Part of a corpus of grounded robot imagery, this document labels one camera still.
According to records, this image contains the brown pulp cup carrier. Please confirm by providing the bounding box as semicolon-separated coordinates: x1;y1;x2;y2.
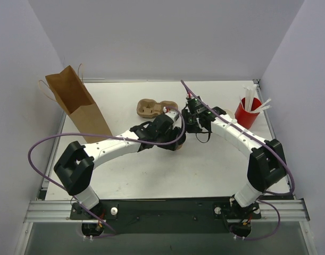
136;99;178;118

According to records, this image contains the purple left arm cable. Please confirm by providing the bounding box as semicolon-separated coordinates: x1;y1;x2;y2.
27;106;186;237

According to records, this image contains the white wrapped straws bundle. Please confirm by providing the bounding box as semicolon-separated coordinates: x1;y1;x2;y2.
240;84;271;114

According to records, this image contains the aluminium rail frame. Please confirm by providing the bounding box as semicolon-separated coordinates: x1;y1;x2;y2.
24;200;310;223

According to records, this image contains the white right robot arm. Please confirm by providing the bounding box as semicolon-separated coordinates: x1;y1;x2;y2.
181;96;286;208

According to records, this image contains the brown paper bag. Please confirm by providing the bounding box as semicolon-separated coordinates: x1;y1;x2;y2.
45;66;112;143

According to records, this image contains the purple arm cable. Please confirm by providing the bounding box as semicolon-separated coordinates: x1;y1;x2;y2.
180;79;296;241
27;106;186;237

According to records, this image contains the red plastic cup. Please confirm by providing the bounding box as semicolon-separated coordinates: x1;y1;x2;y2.
235;98;260;129

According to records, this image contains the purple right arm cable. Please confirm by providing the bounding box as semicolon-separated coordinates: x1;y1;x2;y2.
180;79;296;241

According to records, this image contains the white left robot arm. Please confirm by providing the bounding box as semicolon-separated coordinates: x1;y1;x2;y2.
54;110;186;219

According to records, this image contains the stack of paper cups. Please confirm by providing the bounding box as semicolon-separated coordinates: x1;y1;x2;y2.
225;109;235;118

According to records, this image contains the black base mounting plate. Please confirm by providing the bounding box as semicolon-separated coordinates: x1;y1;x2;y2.
70;197;261;235

